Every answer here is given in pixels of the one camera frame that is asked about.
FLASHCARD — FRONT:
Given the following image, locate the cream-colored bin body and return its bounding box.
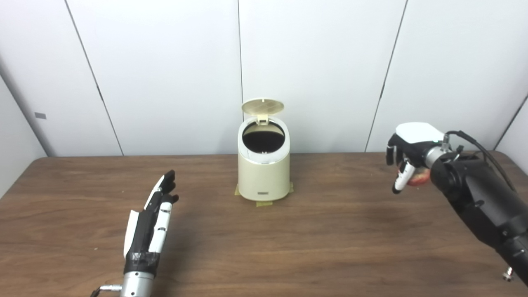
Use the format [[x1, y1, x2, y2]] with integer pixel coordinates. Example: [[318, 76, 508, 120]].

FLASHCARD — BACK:
[[238, 117, 290, 202]]

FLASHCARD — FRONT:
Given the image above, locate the red apple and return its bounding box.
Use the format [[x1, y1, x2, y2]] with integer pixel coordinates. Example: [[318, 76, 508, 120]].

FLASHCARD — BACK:
[[406, 166, 431, 187]]

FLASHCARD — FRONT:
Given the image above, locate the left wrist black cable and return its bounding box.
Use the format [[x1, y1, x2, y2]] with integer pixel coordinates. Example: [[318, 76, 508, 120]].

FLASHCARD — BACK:
[[90, 284, 123, 297]]

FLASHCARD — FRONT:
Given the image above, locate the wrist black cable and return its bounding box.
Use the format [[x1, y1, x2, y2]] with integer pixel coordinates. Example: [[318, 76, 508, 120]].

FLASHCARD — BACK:
[[90, 284, 123, 297], [443, 130, 516, 191]]

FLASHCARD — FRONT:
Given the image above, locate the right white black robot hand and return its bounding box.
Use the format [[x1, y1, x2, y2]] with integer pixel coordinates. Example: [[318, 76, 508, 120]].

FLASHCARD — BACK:
[[386, 122, 445, 195]]

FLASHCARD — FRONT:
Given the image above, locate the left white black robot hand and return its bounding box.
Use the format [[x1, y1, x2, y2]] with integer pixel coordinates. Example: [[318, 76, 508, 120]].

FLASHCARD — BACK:
[[123, 170, 179, 275]]

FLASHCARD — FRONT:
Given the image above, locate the cream round bin lid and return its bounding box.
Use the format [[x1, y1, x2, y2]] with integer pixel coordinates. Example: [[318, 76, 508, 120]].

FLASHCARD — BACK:
[[241, 98, 285, 125]]

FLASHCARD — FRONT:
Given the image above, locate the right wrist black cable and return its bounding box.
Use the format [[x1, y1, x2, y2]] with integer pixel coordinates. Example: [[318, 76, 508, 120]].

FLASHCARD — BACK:
[[443, 130, 516, 191]]

